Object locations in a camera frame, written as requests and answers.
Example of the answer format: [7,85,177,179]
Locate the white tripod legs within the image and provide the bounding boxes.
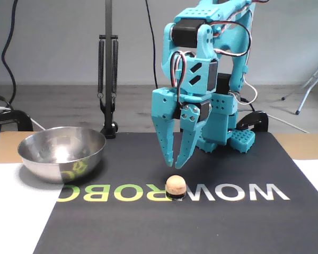
[280,55,318,116]

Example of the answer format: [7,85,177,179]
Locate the gripper servo wire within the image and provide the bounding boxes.
[171,51,188,104]

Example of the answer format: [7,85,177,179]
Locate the metal bowl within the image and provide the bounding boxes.
[17,126,107,185]

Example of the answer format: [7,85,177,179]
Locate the black table clamp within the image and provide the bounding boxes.
[237,110,269,132]
[0,110,34,132]

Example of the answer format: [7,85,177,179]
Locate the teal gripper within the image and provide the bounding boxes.
[151,87,213,169]

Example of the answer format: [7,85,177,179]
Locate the beige wooden ball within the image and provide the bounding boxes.
[166,174,187,199]

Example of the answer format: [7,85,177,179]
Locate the black plug cable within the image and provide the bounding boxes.
[238,97,255,112]

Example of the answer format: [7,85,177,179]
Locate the black WOWROBO mat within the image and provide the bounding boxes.
[32,131,318,254]

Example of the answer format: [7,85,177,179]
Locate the shoulder servo wire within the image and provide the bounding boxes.
[229,60,258,105]

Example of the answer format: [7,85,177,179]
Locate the short white cable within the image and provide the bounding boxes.
[29,117,47,131]

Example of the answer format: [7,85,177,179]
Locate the dark blue hanging cable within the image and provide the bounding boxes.
[1,0,19,111]

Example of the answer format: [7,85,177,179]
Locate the wrist servo wire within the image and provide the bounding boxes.
[211,20,252,58]

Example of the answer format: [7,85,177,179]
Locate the long white cable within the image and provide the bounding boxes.
[268,114,310,133]

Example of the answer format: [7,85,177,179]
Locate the black looped cable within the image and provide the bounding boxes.
[0,94,13,110]

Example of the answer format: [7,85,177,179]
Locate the thin black hanging cable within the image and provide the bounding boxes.
[145,0,160,89]

